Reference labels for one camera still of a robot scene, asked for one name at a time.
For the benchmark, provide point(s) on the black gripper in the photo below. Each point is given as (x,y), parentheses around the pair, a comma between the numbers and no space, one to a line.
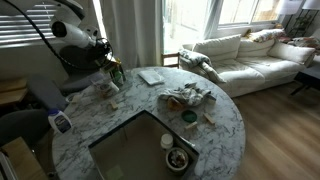
(101,53)

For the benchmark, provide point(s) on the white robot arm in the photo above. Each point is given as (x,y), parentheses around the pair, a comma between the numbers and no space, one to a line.
(65,26)

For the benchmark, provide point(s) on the clear plastic container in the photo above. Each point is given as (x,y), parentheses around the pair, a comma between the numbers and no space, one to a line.
(111,84)

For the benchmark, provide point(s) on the green glass bottle red cap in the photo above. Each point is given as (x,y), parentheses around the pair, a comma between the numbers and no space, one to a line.
(118,79)

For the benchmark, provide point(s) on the white mug with dark liquid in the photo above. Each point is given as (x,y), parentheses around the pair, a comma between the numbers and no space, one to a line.
(106,90)

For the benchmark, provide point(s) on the small wooden block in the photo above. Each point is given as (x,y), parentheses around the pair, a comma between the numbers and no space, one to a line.
(113,105)

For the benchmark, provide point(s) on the grey office chair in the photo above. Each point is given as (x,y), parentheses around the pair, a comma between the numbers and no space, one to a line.
(32,124)

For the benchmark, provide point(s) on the wooden chair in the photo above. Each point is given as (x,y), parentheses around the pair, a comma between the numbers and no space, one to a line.
(170,60)

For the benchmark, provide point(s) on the grey throw blanket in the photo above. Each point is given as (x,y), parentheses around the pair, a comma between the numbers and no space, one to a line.
(200,64)

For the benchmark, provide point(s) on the striped grey cloth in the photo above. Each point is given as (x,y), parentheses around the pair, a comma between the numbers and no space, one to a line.
(190,95)

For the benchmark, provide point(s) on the green round lid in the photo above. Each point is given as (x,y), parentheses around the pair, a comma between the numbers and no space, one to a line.
(189,116)

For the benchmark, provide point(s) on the bowl in box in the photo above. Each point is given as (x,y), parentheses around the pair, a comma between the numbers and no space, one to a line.
(177,159)

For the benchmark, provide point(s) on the white sofa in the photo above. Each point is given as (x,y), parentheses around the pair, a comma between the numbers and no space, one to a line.
(248,66)

